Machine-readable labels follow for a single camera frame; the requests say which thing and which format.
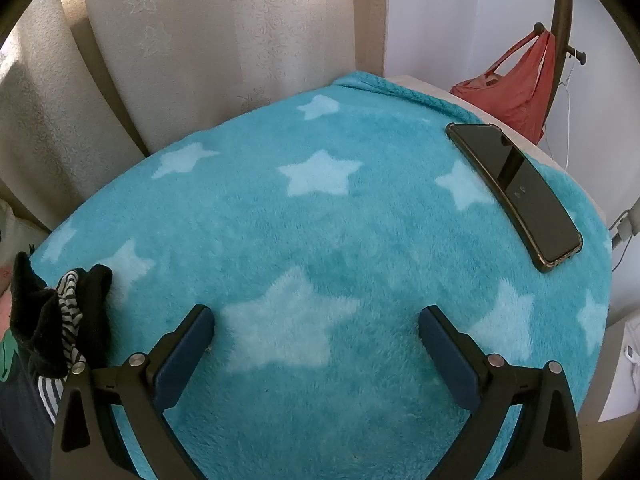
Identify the dark metal coat stand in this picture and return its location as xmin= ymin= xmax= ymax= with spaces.
xmin=532 ymin=0 xmax=588 ymax=131

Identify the white device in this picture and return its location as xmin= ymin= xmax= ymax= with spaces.
xmin=619 ymin=320 xmax=640 ymax=383

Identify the blue star printed blanket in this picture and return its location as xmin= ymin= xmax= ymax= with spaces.
xmin=29 ymin=71 xmax=614 ymax=480

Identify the white cable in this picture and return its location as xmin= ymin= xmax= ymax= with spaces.
xmin=542 ymin=57 xmax=576 ymax=171

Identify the red plastic bag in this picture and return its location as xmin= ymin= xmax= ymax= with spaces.
xmin=449 ymin=30 xmax=557 ymax=144

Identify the beige patterned curtain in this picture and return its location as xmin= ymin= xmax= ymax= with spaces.
xmin=0 ymin=0 xmax=388 ymax=233

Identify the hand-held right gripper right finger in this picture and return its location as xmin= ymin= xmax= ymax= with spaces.
xmin=419 ymin=305 xmax=584 ymax=480

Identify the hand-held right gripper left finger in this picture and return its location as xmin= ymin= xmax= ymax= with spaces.
xmin=50 ymin=304 xmax=216 ymax=480

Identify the black smartphone in clear case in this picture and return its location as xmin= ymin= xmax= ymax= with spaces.
xmin=445 ymin=122 xmax=584 ymax=274

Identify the grey white plug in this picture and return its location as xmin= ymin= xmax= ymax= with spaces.
xmin=607 ymin=199 xmax=640 ymax=248

